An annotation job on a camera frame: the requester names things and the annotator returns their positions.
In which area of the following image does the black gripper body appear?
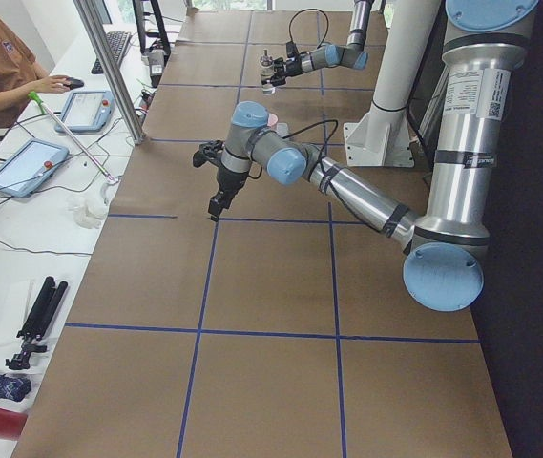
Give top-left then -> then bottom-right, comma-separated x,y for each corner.
208,163 -> 249,215
272,57 -> 302,80

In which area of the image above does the clear glass sauce bottle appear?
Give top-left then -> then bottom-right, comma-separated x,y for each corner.
259,48 -> 276,95

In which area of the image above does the pink plastic cup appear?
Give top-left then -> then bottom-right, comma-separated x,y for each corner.
267,114 -> 280,135

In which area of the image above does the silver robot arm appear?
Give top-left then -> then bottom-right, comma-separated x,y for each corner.
193,1 -> 537,312
260,1 -> 373,94

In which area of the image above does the silver kitchen scale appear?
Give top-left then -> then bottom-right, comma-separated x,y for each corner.
275,122 -> 289,138

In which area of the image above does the black power adapter box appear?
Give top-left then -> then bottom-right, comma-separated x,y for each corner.
146,49 -> 165,79

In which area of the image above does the crumpled white tissue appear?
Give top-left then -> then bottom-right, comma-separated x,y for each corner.
67,184 -> 110,229

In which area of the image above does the black keyboard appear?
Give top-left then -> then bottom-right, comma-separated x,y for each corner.
106,31 -> 132,68

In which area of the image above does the far blue teach pendant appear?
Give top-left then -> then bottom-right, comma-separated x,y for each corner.
58,90 -> 115,134

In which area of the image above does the blue teach pendant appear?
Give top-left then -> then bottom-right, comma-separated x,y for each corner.
58,90 -> 115,134
0,138 -> 69,198

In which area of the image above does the black computer mouse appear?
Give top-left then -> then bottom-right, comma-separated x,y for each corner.
63,77 -> 85,90

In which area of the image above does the black folded tripod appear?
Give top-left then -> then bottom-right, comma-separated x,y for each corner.
6,276 -> 69,370

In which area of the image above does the near blue teach pendant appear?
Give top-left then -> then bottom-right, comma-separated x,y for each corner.
0,138 -> 69,198

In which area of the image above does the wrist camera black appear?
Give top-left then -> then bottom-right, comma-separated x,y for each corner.
192,140 -> 224,168
285,41 -> 299,59

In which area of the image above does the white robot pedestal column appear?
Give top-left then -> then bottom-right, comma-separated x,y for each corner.
344,1 -> 428,168

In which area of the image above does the aluminium frame post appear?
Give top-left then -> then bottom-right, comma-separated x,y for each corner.
73,0 -> 145,145

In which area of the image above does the metal rod green handle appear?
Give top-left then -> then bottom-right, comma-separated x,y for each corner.
28,91 -> 119,185

